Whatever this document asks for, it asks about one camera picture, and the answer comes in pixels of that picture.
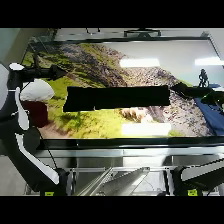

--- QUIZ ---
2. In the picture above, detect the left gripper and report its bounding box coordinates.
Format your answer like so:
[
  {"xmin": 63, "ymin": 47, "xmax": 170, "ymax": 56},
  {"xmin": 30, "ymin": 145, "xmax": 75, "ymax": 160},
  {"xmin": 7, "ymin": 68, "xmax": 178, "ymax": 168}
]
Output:
[{"xmin": 48, "ymin": 64, "xmax": 69, "ymax": 81}]

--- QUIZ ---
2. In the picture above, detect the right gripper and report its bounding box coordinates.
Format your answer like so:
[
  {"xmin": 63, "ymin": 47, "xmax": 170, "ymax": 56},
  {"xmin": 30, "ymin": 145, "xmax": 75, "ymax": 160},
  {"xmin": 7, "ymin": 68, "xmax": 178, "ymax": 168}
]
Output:
[{"xmin": 170, "ymin": 82, "xmax": 197, "ymax": 100}]

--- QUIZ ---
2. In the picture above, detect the black garment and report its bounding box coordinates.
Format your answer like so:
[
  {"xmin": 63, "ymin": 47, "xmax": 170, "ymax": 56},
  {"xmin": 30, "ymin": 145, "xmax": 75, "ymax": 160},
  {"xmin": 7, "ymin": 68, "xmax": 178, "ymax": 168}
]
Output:
[{"xmin": 62, "ymin": 85, "xmax": 171, "ymax": 113}]

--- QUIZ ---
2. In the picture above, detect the white garment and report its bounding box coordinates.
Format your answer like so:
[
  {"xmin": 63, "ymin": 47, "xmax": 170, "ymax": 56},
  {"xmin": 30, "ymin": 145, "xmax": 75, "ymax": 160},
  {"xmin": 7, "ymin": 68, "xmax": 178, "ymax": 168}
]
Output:
[{"xmin": 19, "ymin": 78, "xmax": 55, "ymax": 102}]

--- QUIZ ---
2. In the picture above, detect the dark red garment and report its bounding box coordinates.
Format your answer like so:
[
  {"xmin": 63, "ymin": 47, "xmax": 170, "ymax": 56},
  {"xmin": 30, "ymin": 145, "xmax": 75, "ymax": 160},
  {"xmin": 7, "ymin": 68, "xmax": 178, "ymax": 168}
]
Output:
[{"xmin": 21, "ymin": 99, "xmax": 50, "ymax": 129}]

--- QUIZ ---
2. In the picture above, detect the black cable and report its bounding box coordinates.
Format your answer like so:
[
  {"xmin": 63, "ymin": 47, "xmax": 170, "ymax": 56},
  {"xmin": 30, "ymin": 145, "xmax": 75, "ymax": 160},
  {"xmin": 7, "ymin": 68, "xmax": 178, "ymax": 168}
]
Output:
[{"xmin": 42, "ymin": 138, "xmax": 60, "ymax": 171}]

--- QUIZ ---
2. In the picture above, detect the silver frame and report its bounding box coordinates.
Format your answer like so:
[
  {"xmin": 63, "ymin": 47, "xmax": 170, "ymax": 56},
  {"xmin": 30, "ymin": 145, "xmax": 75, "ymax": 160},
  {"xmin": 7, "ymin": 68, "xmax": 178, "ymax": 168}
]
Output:
[{"xmin": 24, "ymin": 145, "xmax": 224, "ymax": 197}]

